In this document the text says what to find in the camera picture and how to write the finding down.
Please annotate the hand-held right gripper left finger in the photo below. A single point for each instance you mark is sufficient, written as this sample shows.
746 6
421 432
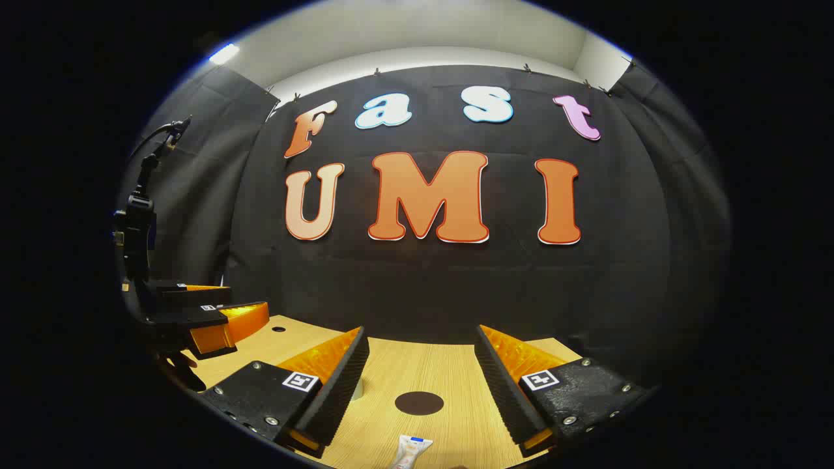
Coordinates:
339 391

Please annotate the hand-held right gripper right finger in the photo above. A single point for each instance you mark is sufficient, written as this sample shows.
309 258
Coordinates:
502 391

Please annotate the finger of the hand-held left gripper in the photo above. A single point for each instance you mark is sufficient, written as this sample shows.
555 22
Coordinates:
189 318
195 296

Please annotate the dark brown round coaster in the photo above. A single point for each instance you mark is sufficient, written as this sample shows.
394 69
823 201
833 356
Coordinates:
419 403

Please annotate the white toothpaste tube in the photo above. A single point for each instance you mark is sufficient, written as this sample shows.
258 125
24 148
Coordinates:
410 453

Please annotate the wooden desktop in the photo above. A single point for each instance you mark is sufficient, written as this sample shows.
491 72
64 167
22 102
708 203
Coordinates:
417 365

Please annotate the plain black cloth panel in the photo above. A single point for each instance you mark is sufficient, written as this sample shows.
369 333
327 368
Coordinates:
690 260
202 215

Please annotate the black backdrop cloth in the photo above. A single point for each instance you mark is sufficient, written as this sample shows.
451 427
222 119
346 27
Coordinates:
391 286

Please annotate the ceiling light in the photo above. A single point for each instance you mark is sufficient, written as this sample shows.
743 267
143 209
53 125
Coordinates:
223 54

